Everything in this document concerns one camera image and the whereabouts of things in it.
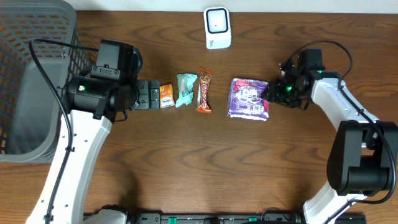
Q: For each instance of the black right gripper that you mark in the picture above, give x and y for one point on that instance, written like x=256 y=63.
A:
x=274 y=88

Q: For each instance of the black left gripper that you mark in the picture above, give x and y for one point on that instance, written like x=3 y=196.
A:
x=143 y=94

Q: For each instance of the orange small snack packet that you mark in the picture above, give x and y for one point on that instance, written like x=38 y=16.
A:
x=166 y=96

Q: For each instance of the red purple snack bag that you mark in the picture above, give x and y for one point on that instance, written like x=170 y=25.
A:
x=244 y=100

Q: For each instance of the teal snack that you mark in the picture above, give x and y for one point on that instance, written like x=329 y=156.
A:
x=185 y=89

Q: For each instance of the brown orange candy bar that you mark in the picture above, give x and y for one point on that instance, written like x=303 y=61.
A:
x=205 y=80

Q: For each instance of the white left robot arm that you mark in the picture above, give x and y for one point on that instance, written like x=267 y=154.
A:
x=89 y=104

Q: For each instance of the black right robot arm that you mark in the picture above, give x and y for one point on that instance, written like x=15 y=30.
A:
x=361 y=167

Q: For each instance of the white barcode scanner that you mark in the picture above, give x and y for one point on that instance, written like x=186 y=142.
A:
x=217 y=28

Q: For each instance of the grey plastic mesh basket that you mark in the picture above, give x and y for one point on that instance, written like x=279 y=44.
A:
x=29 y=111

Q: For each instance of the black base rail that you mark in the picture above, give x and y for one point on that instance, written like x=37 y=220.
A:
x=156 y=218

